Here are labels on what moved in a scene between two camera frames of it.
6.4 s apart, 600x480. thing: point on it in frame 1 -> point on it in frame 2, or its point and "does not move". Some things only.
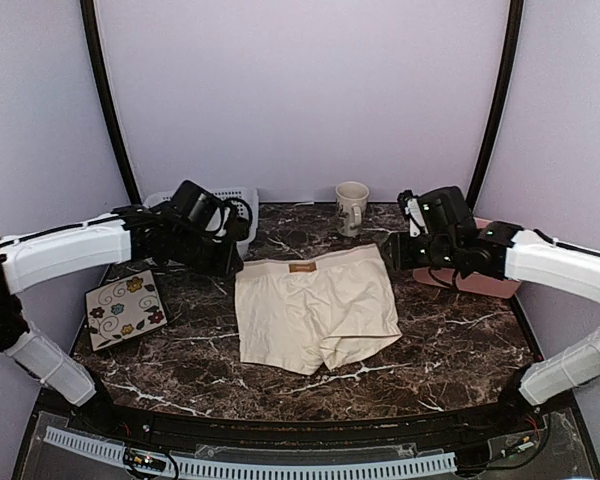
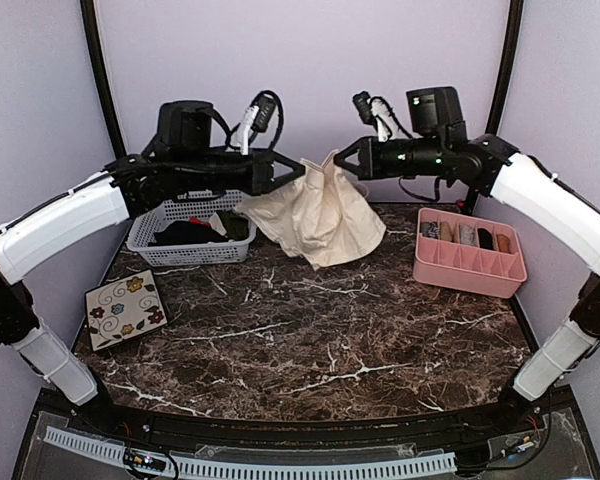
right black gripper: x=401 y=257 -> x=374 y=165
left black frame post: x=93 y=51 does not move
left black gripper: x=225 y=263 -> x=255 y=173
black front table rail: x=359 y=430 does not move
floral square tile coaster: x=124 y=309 does not move
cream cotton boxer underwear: x=298 y=315 -> x=322 y=216
